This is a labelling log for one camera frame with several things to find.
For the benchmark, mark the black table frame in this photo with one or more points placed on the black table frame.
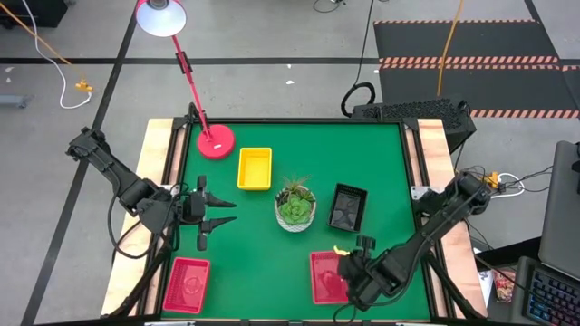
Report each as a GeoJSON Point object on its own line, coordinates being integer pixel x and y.
{"type": "Point", "coordinates": [294, 121]}

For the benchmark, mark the black striped floor mat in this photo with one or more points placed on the black striped floor mat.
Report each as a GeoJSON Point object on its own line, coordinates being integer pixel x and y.
{"type": "Point", "coordinates": [466, 41]}
{"type": "Point", "coordinates": [498, 88]}

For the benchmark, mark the grey laptop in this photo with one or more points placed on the grey laptop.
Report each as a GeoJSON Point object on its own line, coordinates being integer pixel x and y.
{"type": "Point", "coordinates": [562, 213]}

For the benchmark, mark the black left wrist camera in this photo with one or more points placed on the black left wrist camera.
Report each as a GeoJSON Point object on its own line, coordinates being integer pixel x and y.
{"type": "Point", "coordinates": [190, 208]}

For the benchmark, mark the red plastic mesh basket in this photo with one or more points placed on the red plastic mesh basket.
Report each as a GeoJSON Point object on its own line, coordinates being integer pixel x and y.
{"type": "Point", "coordinates": [186, 285]}
{"type": "Point", "coordinates": [322, 271]}

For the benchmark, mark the yellow power plug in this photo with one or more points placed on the yellow power plug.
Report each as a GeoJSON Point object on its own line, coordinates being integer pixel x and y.
{"type": "Point", "coordinates": [493, 179]}

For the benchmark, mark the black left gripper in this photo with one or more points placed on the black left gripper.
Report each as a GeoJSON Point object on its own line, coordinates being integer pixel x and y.
{"type": "Point", "coordinates": [201, 185]}

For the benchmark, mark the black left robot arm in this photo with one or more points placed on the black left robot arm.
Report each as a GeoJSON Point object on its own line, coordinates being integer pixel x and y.
{"type": "Point", "coordinates": [113, 172]}

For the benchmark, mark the black perforated computer case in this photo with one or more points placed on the black perforated computer case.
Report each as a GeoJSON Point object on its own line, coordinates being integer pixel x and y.
{"type": "Point", "coordinates": [417, 111]}

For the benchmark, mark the yellow plastic slotted basket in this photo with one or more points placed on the yellow plastic slotted basket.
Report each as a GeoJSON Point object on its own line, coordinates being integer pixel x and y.
{"type": "Point", "coordinates": [254, 169]}

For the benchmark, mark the red desk lamp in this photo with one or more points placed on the red desk lamp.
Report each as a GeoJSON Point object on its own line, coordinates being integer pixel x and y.
{"type": "Point", "coordinates": [216, 141]}

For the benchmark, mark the black plastic slotted basket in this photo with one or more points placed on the black plastic slotted basket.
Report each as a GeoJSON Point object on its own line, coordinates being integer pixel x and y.
{"type": "Point", "coordinates": [334, 206]}
{"type": "Point", "coordinates": [346, 208]}

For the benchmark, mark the snack packet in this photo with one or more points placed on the snack packet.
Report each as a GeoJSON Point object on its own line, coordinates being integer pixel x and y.
{"type": "Point", "coordinates": [504, 285]}

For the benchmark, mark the wooden side board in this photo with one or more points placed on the wooden side board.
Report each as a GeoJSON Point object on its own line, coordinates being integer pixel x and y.
{"type": "Point", "coordinates": [156, 136]}
{"type": "Point", "coordinates": [432, 136]}

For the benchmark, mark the backlit black keyboard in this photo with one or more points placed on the backlit black keyboard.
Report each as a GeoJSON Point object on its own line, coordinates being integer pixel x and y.
{"type": "Point", "coordinates": [550, 294]}

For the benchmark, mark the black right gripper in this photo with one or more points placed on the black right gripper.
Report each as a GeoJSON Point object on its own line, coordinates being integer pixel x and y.
{"type": "Point", "coordinates": [362, 276]}

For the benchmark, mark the green succulent plant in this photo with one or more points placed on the green succulent plant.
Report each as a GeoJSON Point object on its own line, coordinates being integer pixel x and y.
{"type": "Point", "coordinates": [294, 208]}

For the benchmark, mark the grey floor bracket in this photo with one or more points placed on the grey floor bracket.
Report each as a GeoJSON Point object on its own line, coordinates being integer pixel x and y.
{"type": "Point", "coordinates": [13, 100]}

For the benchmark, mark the grey triangle-pattern plant pot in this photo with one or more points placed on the grey triangle-pattern plant pot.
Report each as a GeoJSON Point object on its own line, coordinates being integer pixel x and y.
{"type": "Point", "coordinates": [294, 228]}

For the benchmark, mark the black box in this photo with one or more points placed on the black box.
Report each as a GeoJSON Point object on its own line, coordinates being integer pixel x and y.
{"type": "Point", "coordinates": [31, 11]}

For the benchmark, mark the small yellow tag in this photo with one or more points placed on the small yellow tag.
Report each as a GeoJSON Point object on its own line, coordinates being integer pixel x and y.
{"type": "Point", "coordinates": [340, 250]}

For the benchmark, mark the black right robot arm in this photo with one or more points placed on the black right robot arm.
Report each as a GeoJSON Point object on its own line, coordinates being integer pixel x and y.
{"type": "Point", "coordinates": [435, 222]}

